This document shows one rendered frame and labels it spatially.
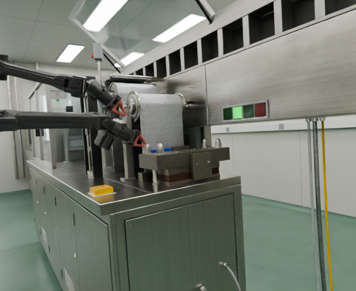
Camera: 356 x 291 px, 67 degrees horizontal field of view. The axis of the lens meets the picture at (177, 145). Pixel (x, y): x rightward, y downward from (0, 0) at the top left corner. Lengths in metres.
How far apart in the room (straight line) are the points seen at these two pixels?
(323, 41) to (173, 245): 0.88
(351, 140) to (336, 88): 2.53
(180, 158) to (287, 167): 2.89
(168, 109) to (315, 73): 0.66
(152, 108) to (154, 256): 0.64
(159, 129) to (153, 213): 0.45
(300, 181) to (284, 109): 2.82
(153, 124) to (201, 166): 0.31
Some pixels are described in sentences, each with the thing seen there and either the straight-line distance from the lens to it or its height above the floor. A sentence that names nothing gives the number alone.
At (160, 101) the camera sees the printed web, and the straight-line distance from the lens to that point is 1.31.
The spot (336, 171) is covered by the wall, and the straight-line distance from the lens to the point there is 3.60.
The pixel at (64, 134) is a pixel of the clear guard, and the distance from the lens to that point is 2.19.
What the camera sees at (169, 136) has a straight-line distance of 1.32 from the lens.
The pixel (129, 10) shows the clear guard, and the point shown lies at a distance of 1.77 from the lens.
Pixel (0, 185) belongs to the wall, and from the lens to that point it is 6.73.
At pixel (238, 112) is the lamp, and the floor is 1.19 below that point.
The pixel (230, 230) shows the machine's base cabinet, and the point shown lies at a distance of 1.28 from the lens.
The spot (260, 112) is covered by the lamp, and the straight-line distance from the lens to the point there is 1.12.
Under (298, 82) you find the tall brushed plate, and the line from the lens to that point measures 1.04.
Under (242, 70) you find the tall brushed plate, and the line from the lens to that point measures 1.20.
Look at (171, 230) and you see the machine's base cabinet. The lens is 1.08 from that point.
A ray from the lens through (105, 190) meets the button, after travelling 1.05.
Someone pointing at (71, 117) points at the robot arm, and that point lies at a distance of 1.05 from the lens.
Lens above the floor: 1.12
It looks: 3 degrees down
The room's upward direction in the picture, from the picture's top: 3 degrees counter-clockwise
